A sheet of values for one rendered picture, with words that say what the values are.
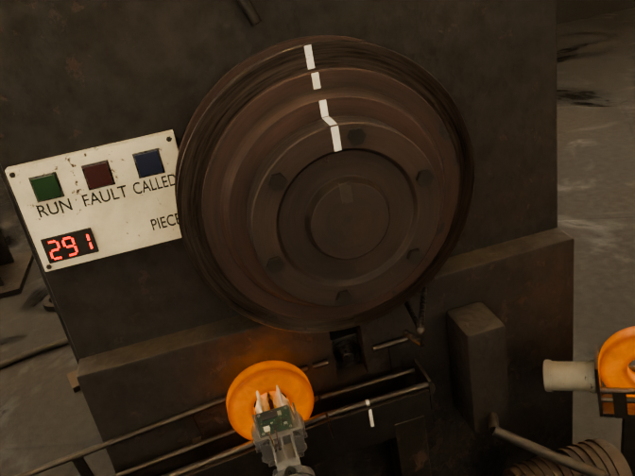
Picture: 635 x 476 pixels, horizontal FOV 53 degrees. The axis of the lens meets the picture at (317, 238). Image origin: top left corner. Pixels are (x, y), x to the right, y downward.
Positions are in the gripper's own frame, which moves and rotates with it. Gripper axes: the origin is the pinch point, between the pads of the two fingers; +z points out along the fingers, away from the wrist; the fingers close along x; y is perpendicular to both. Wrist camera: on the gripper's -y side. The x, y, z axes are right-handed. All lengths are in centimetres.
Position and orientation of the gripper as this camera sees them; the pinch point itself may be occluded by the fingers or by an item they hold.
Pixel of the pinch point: (267, 393)
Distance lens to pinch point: 118.6
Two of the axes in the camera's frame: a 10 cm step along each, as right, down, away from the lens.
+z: -2.7, -6.0, 7.5
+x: -9.6, 2.5, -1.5
